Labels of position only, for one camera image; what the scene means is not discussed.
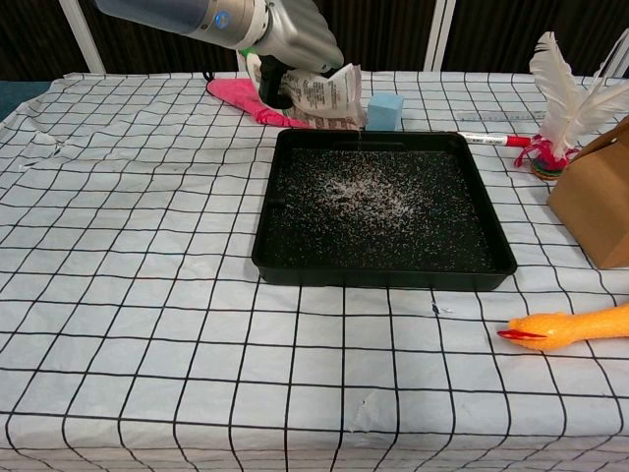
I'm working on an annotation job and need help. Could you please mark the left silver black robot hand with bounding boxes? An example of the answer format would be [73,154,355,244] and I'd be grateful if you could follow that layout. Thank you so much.
[253,0,345,110]

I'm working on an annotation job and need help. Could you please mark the small white green packet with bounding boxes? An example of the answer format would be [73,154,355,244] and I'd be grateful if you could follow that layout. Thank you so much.
[237,46,369,133]

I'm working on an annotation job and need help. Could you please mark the black square tray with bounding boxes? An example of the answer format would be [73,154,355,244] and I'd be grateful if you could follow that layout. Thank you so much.
[251,128,519,292]

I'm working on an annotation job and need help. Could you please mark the pink cloth with black trim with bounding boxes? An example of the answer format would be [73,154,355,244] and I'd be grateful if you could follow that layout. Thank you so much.
[203,72,315,130]

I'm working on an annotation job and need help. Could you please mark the black pleated curtain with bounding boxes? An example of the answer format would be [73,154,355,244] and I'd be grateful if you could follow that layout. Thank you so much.
[0,0,629,83]

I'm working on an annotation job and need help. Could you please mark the light blue foam cube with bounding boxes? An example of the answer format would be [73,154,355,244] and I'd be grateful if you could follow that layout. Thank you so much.
[366,91,407,133]

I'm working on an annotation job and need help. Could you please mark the transparent ruler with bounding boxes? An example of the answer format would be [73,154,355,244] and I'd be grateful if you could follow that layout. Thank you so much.
[454,110,547,124]

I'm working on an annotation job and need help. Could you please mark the red and white marker pen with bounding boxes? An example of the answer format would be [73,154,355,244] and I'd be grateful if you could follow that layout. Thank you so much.
[459,131,533,148]

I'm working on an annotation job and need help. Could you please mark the white black-checked tablecloth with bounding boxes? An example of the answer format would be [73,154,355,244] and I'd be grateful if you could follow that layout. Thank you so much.
[0,71,629,472]

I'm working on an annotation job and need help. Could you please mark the white feather shuttlecock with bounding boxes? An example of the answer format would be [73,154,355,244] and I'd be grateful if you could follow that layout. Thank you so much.
[514,31,629,179]

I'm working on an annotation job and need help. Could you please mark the yellow rubber chicken toy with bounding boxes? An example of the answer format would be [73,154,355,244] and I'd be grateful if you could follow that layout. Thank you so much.
[496,303,629,354]

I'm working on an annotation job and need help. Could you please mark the white partition post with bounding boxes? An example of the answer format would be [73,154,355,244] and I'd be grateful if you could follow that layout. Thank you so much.
[58,0,107,76]
[424,0,458,73]

